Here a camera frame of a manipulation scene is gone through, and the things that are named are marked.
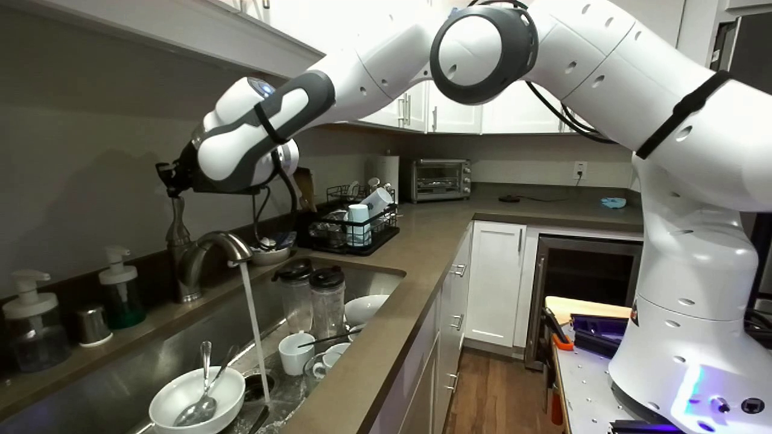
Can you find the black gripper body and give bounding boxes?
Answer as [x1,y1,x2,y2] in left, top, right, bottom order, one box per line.
[170,141,208,199]

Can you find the steel kitchen faucet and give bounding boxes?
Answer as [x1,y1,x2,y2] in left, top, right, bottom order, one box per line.
[174,228,252,305]

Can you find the green soap pump dispenser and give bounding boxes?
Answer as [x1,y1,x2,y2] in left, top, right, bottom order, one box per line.
[97,244,150,333]

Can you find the white brush holder dish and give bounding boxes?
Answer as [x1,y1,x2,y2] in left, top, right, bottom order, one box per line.
[248,234,295,267]

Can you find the white cabinet above sink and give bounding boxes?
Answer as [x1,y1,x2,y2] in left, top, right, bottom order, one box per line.
[0,0,326,81]

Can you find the clear jar black lid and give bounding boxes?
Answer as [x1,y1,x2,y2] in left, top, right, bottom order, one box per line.
[308,262,347,340]
[273,258,315,333]

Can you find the small metal cup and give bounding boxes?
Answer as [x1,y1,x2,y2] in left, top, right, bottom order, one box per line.
[74,303,115,350]

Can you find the light blue cup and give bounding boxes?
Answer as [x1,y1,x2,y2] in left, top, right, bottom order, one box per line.
[345,203,374,249]

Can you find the white plastic container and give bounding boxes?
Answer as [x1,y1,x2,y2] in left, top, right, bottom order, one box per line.
[359,186,398,224]

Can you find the stainless steel sink basin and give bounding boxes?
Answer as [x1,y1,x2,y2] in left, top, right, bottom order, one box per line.
[0,256,408,434]

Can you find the clear soap pump dispenser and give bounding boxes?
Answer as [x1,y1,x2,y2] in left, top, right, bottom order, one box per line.
[0,269,69,375]

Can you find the white mug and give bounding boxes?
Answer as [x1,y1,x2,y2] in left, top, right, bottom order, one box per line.
[275,329,318,379]

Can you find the white bowl with spoon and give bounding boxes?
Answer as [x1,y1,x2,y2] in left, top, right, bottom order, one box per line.
[146,367,248,434]

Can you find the metal spoon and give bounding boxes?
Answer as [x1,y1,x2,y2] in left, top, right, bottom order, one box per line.
[174,337,221,429]

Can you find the white shallow bowl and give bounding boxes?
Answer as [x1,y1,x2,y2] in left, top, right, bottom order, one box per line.
[343,292,392,327]

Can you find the small white cup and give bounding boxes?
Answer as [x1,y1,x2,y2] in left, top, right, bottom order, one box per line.
[312,340,351,381]

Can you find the silver toaster oven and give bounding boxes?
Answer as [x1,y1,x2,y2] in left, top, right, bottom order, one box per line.
[408,156,474,203]

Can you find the white base cabinet door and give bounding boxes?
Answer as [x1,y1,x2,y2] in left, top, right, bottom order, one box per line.
[465,220,527,350]

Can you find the orange black clamp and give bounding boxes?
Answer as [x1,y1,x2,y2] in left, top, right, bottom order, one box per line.
[546,309,578,355]

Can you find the black glass door appliance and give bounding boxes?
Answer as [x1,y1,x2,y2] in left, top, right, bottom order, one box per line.
[525,234,646,364]

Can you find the wooden board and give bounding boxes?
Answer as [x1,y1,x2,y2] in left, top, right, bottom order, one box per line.
[543,294,635,325]

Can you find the grey robot mounting table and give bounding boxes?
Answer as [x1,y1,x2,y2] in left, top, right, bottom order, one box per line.
[549,345,772,434]

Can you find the black wire dish rack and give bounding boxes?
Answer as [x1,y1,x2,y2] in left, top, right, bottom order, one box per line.
[298,199,403,258]

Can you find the white wall cabinet doors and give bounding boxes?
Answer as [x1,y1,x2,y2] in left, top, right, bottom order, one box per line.
[351,79,641,136]

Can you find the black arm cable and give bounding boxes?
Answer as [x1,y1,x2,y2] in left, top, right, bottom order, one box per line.
[248,75,618,244]

